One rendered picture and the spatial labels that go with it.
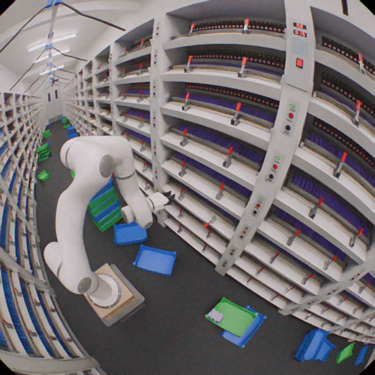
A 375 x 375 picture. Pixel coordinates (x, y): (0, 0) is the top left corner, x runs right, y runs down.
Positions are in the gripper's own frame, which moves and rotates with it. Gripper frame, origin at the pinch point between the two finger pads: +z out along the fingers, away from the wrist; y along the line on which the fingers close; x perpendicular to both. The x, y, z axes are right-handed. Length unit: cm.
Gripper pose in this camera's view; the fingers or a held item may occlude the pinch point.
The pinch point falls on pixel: (170, 195)
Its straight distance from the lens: 95.4
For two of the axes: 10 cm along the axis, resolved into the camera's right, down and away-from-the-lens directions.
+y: 7.2, 4.7, -5.1
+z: 6.7, -3.0, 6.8
